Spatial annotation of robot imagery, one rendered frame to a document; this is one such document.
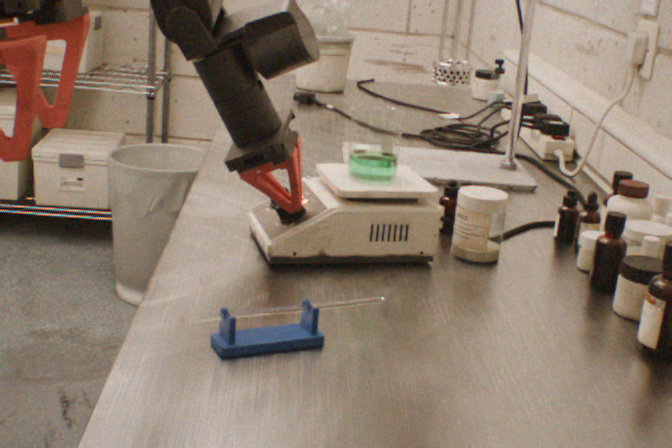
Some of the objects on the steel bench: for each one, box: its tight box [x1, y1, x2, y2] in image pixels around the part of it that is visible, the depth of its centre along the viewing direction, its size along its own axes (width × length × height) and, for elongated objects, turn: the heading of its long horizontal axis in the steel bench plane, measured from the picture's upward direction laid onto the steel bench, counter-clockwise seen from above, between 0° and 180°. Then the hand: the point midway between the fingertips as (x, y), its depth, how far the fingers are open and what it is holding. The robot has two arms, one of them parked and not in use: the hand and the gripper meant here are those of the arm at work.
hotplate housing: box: [247, 177, 441, 264], centre depth 116 cm, size 22×13×8 cm, turn 90°
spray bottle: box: [487, 59, 507, 108], centre depth 221 cm, size 4×4×11 cm
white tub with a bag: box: [296, 0, 356, 92], centre depth 221 cm, size 14×14×21 cm
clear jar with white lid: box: [450, 186, 508, 264], centre depth 117 cm, size 6×6×8 cm
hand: (293, 203), depth 111 cm, fingers closed, pressing on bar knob
